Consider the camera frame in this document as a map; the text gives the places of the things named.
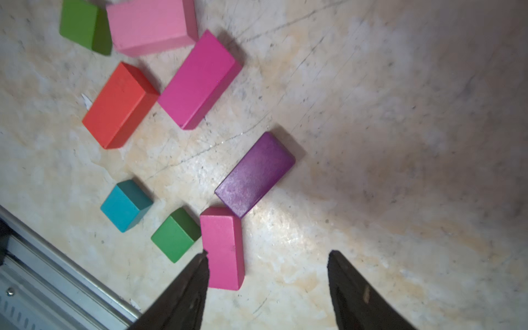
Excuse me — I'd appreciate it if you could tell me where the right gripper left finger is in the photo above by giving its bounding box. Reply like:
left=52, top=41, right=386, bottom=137
left=129, top=251, right=210, bottom=330

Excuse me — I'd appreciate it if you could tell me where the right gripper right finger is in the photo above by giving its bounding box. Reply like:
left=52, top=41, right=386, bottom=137
left=327, top=250, right=415, bottom=329

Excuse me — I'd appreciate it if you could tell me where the purple block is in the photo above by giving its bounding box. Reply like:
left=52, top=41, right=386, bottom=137
left=214, top=132, right=296, bottom=218

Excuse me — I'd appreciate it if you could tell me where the green cube lower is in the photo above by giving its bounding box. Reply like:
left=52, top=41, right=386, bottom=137
left=151, top=208, right=202, bottom=263

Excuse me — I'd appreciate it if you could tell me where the green cube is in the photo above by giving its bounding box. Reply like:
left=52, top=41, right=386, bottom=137
left=59, top=0, right=112, bottom=56
left=151, top=208, right=202, bottom=263

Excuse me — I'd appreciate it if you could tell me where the teal cube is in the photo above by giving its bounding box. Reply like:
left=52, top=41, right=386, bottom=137
left=100, top=180, right=153, bottom=232

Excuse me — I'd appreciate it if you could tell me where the red long block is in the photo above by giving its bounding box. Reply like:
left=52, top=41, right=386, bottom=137
left=82, top=62, right=160, bottom=150

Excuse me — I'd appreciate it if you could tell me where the magenta long block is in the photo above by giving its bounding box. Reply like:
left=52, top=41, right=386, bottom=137
left=158, top=30, right=242, bottom=130

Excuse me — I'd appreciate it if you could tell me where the light pink block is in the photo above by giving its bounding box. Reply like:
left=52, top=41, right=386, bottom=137
left=107, top=0, right=199, bottom=57

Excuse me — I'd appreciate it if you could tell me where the green cube upper left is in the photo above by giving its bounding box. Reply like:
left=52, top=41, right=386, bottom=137
left=59, top=0, right=112, bottom=56

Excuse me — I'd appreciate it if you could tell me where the aluminium front rail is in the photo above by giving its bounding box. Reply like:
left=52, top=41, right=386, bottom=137
left=1, top=208, right=141, bottom=329

